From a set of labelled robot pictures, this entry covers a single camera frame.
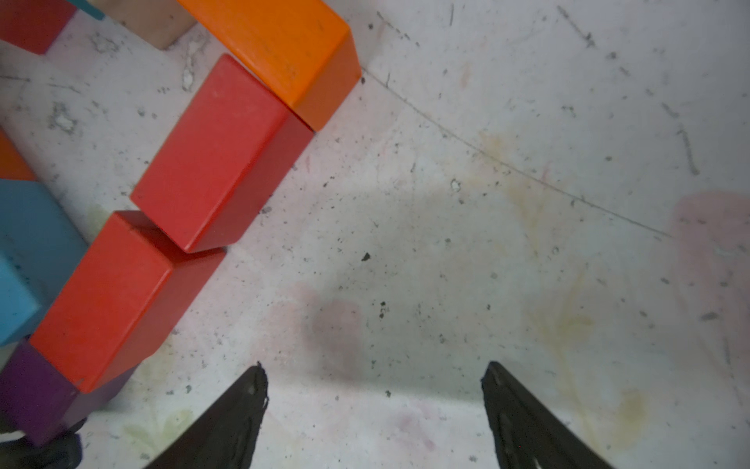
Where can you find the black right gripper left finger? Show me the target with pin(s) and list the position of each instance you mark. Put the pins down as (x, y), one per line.
(225, 436)

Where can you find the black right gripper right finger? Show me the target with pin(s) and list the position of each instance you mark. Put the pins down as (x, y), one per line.
(526, 434)

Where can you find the purple cube block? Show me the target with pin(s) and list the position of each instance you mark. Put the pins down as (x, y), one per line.
(41, 402)

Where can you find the light blue block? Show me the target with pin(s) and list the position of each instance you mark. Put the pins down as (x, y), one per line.
(40, 249)

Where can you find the dark red rectangular block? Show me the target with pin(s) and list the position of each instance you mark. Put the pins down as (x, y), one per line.
(222, 161)

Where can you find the orange rectangular block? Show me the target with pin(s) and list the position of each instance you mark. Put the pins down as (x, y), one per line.
(302, 50)

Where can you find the natural wood rectangular block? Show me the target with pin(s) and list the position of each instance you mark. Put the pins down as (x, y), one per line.
(159, 22)

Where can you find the teal triangular block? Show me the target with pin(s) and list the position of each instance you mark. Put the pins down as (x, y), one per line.
(89, 9)

